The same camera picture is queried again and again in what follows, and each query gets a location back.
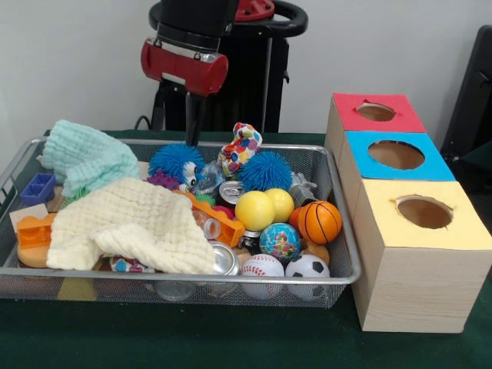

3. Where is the small orange basketball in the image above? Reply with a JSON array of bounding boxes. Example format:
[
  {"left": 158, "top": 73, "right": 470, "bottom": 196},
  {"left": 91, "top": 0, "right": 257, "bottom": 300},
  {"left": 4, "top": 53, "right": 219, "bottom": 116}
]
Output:
[{"left": 298, "top": 201, "right": 344, "bottom": 245}]

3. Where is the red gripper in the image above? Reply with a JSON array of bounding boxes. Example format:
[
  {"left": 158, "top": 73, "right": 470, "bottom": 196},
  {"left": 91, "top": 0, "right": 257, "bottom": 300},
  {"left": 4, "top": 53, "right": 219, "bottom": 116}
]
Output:
[{"left": 141, "top": 38, "right": 230, "bottom": 147}]

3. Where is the small baseball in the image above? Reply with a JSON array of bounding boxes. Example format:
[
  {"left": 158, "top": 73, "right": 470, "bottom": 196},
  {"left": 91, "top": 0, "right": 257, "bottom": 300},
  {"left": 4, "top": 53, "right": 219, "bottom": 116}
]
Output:
[{"left": 241, "top": 254, "right": 286, "bottom": 299}]

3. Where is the wooden box with three holes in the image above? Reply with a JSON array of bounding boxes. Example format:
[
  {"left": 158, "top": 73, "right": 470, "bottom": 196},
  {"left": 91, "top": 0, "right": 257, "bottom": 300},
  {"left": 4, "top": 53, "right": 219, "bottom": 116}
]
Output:
[{"left": 324, "top": 92, "right": 492, "bottom": 334}]

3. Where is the small soccer ball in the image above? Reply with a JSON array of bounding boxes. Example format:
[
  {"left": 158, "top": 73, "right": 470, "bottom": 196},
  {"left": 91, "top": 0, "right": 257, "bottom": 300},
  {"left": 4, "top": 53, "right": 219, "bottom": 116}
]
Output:
[{"left": 284, "top": 254, "right": 331, "bottom": 301}]

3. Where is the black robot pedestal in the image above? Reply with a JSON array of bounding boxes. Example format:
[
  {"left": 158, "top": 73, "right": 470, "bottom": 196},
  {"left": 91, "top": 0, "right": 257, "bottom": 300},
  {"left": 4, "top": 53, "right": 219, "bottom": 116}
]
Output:
[{"left": 148, "top": 0, "right": 308, "bottom": 133}]

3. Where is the large yellow ball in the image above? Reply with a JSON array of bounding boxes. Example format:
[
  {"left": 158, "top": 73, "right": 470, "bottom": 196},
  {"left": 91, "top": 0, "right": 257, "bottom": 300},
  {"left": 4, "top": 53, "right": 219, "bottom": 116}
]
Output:
[{"left": 234, "top": 191, "right": 276, "bottom": 232}]

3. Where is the black chair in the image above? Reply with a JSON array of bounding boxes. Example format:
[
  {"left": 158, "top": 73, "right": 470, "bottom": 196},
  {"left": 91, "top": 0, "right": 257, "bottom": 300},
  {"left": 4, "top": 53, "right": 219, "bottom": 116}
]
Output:
[{"left": 442, "top": 25, "right": 492, "bottom": 174}]

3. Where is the globe print ball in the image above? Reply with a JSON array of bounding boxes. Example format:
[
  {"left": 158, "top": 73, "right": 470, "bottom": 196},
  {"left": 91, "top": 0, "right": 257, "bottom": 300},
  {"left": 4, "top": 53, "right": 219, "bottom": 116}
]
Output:
[{"left": 259, "top": 223, "right": 302, "bottom": 263}]

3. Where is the small yellow ball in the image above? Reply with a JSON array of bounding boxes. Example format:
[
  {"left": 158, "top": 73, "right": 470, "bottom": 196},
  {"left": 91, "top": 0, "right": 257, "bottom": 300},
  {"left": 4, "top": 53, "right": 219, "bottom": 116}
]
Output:
[{"left": 265, "top": 188, "right": 296, "bottom": 224}]

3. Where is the mint green cloth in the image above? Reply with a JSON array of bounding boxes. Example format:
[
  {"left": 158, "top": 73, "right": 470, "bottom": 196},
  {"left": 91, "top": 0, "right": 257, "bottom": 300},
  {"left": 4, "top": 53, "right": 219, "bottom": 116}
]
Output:
[{"left": 42, "top": 119, "right": 141, "bottom": 199}]

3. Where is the dark green table cloth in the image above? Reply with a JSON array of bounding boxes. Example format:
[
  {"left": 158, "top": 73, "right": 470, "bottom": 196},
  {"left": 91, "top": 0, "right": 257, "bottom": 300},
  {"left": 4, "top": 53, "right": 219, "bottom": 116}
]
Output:
[{"left": 0, "top": 129, "right": 492, "bottom": 369}]

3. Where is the cream waffle cloth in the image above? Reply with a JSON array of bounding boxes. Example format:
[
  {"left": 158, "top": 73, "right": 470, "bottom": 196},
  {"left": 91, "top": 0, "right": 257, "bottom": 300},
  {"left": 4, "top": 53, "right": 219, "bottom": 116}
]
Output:
[{"left": 46, "top": 178, "right": 216, "bottom": 275}]

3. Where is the blue spiky ball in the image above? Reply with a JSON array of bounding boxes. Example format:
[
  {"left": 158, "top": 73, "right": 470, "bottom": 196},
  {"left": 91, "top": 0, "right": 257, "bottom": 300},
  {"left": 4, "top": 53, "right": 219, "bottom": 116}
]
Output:
[
  {"left": 148, "top": 142, "right": 205, "bottom": 185},
  {"left": 237, "top": 150, "right": 294, "bottom": 192}
]

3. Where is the colourful spotted plush toy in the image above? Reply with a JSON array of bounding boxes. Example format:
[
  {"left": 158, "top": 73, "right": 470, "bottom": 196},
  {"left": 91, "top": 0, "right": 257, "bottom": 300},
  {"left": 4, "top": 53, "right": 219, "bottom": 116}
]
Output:
[{"left": 218, "top": 121, "right": 263, "bottom": 179}]

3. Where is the shallow clear mesh bin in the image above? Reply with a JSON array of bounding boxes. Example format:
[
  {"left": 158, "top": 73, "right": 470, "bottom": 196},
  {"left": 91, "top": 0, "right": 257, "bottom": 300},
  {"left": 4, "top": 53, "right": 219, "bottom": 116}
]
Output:
[{"left": 0, "top": 137, "right": 362, "bottom": 310}]

